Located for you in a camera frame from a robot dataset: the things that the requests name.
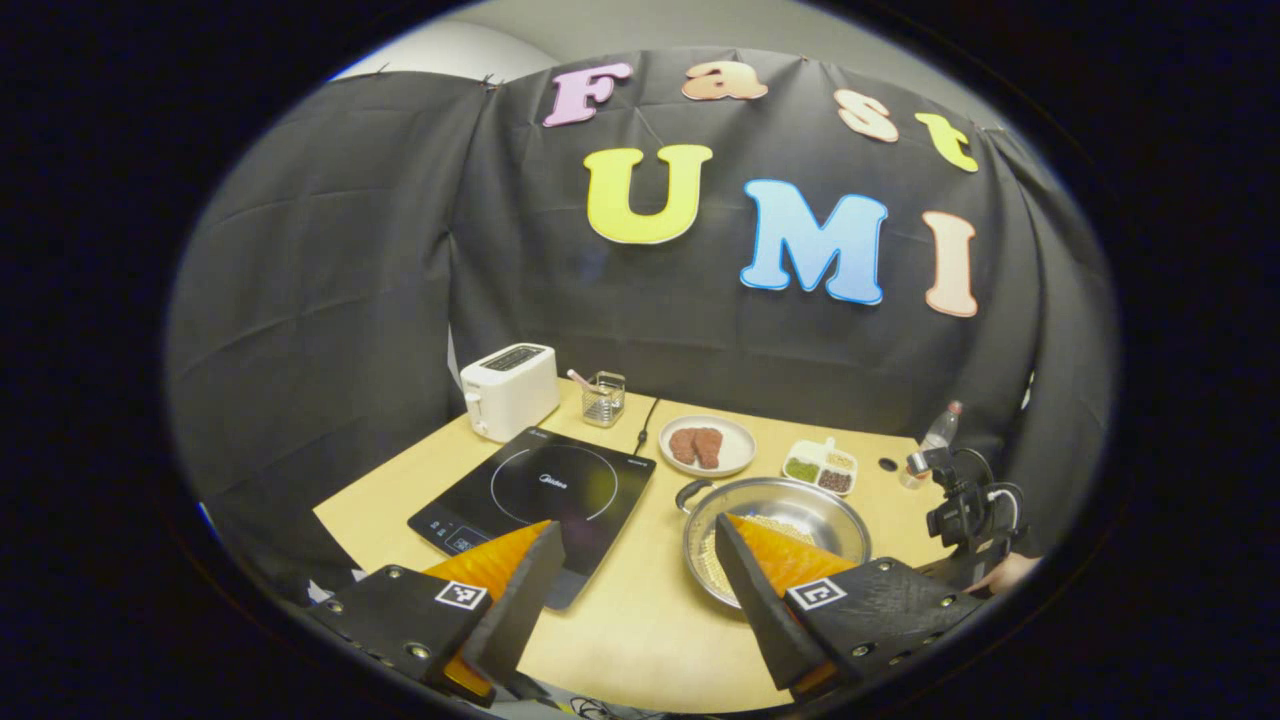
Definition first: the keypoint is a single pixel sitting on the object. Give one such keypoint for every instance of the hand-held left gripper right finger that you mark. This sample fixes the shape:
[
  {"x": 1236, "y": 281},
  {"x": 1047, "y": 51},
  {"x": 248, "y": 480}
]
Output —
[{"x": 760, "y": 620}]

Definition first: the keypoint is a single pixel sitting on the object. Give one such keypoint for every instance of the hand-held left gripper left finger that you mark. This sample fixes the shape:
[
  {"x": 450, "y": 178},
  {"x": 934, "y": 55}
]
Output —
[{"x": 520, "y": 620}]

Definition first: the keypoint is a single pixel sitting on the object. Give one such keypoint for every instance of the stainless steel pot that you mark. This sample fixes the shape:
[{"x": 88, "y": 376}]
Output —
[{"x": 800, "y": 505}]

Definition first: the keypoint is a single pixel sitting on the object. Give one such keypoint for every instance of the black induction cooktop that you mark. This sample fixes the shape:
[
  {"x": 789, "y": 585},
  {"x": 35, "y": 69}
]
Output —
[{"x": 560, "y": 480}]

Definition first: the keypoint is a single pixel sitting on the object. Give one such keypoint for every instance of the pile of soybeans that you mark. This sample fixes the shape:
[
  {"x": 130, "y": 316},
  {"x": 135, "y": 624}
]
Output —
[{"x": 712, "y": 570}]

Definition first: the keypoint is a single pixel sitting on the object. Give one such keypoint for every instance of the clear plastic water bottle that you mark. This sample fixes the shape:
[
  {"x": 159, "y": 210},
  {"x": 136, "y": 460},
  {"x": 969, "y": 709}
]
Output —
[{"x": 940, "y": 432}]

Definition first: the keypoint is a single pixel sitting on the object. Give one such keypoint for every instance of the white divided bean dish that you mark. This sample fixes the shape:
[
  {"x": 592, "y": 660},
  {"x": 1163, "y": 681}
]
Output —
[{"x": 820, "y": 465}]

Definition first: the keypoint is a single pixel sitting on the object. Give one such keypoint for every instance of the white round plate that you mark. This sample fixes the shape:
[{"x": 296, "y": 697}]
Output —
[{"x": 740, "y": 450}]

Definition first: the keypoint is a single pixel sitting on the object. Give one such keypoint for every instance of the brown meat slice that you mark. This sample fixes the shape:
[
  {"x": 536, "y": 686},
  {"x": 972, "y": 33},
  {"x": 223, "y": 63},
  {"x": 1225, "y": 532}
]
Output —
[
  {"x": 709, "y": 448},
  {"x": 683, "y": 447}
]

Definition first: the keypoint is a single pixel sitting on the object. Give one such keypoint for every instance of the white toaster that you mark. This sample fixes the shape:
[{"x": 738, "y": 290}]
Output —
[{"x": 515, "y": 395}]

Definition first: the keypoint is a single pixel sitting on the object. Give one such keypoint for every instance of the pink spoon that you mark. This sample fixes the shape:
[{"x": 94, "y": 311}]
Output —
[{"x": 578, "y": 377}]

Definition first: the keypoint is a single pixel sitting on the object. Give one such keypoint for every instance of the black backdrop cloth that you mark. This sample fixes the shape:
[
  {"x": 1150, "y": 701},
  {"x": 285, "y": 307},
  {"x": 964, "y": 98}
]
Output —
[{"x": 350, "y": 250}]

